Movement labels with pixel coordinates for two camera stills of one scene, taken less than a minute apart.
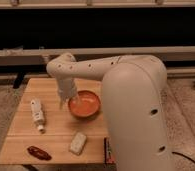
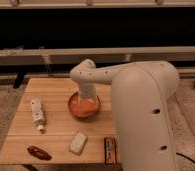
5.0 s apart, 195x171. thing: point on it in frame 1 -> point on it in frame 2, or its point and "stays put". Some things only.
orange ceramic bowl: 84,104 stays put
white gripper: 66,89 -> 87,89
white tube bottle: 36,109 stays put
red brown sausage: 37,152 stays put
